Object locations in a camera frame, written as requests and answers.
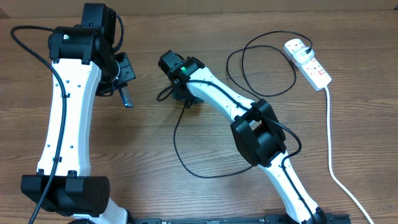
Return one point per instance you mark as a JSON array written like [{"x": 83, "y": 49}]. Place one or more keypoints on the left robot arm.
[{"x": 86, "y": 61}]

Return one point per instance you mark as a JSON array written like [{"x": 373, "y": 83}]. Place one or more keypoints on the white charger plug adapter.
[{"x": 302, "y": 56}]

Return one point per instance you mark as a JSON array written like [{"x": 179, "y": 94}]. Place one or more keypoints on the blue Galaxy smartphone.
[{"x": 126, "y": 98}]

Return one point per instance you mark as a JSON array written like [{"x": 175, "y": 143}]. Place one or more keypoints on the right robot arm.
[{"x": 257, "y": 133}]

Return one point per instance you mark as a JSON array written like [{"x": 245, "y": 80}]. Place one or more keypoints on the white power strip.
[{"x": 313, "y": 71}]

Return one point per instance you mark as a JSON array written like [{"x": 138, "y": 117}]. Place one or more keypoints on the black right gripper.
[{"x": 180, "y": 96}]

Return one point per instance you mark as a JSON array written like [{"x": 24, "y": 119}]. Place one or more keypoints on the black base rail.
[{"x": 268, "y": 219}]

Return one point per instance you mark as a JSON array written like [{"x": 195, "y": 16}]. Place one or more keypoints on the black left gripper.
[{"x": 119, "y": 84}]

